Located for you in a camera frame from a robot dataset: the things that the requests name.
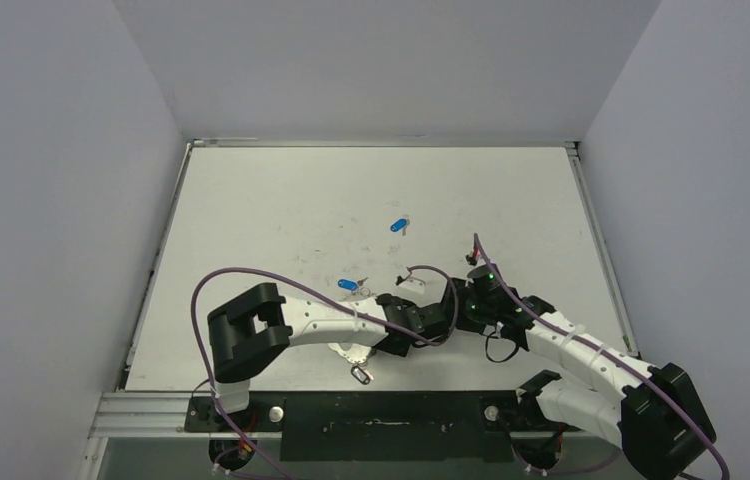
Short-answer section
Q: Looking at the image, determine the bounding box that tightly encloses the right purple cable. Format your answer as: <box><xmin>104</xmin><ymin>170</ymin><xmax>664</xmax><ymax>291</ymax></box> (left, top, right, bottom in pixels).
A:
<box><xmin>471</xmin><ymin>233</ymin><xmax>733</xmax><ymax>480</ymax></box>

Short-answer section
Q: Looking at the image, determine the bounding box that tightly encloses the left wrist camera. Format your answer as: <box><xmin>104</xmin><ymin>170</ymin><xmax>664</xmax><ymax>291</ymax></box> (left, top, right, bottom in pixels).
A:
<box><xmin>395</xmin><ymin>274</ymin><xmax>426</xmax><ymax>295</ymax></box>

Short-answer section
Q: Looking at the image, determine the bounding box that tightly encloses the loose blue key tag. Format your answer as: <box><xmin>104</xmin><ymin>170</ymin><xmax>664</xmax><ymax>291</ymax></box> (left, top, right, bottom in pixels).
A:
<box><xmin>390</xmin><ymin>215</ymin><xmax>410</xmax><ymax>236</ymax></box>

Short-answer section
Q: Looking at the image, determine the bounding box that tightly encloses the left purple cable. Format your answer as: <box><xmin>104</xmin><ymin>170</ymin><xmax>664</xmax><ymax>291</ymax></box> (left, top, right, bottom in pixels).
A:
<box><xmin>190</xmin><ymin>264</ymin><xmax>461</xmax><ymax>480</ymax></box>

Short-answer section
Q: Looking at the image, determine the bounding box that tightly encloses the blue key tag on plate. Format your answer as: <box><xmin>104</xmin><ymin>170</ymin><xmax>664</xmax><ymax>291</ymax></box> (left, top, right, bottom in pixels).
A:
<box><xmin>337</xmin><ymin>279</ymin><xmax>359</xmax><ymax>292</ymax></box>

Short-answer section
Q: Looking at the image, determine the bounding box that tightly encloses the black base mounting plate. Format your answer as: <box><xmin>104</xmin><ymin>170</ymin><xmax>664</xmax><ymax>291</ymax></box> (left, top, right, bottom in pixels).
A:
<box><xmin>182</xmin><ymin>389</ymin><xmax>582</xmax><ymax>465</ymax></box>

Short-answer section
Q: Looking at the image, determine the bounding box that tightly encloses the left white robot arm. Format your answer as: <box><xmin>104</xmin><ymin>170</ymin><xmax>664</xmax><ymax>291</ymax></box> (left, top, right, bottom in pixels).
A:
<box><xmin>207</xmin><ymin>283</ymin><xmax>459</xmax><ymax>431</ymax></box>

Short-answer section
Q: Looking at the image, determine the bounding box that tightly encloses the black key tag with key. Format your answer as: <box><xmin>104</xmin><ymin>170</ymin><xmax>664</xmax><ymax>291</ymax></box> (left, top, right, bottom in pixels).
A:
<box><xmin>350</xmin><ymin>363</ymin><xmax>373</xmax><ymax>385</ymax></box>

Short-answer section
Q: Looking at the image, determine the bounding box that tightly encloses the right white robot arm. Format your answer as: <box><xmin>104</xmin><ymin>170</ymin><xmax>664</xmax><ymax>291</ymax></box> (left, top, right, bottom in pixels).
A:
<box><xmin>442</xmin><ymin>265</ymin><xmax>717</xmax><ymax>479</ymax></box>

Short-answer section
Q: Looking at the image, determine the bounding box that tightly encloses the aluminium table frame rail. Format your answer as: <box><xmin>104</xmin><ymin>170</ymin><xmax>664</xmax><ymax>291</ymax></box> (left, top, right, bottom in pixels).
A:
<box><xmin>80</xmin><ymin>390</ymin><xmax>217</xmax><ymax>480</ymax></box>

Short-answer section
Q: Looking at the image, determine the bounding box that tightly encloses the purple cable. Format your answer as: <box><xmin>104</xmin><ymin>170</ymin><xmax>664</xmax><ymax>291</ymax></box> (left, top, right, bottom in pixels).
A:
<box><xmin>471</xmin><ymin>233</ymin><xmax>733</xmax><ymax>480</ymax></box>
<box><xmin>190</xmin><ymin>264</ymin><xmax>461</xmax><ymax>480</ymax></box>

